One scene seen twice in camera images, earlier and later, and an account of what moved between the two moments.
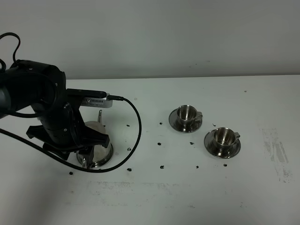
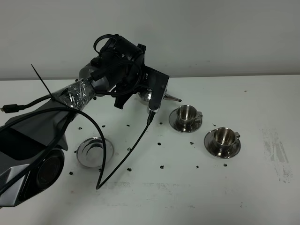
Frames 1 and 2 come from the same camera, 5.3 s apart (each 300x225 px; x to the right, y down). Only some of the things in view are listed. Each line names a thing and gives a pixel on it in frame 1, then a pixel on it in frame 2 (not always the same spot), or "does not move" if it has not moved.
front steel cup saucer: [209, 140] does not move
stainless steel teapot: [101, 155] → [145, 96]
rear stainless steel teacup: [187, 114] does not move
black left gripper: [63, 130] → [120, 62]
